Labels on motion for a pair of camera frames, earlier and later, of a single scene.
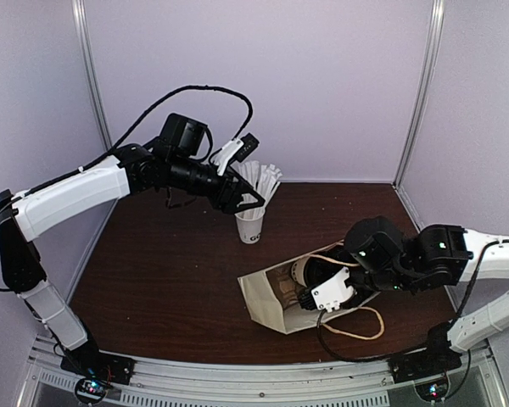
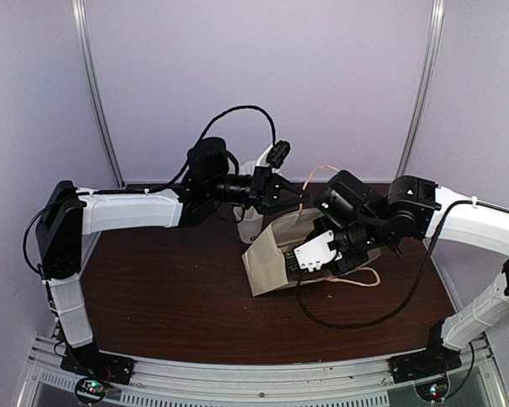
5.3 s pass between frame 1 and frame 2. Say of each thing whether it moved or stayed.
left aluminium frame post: stayed
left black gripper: moved
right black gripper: moved
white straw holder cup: stayed
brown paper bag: moved
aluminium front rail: stayed
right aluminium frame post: stayed
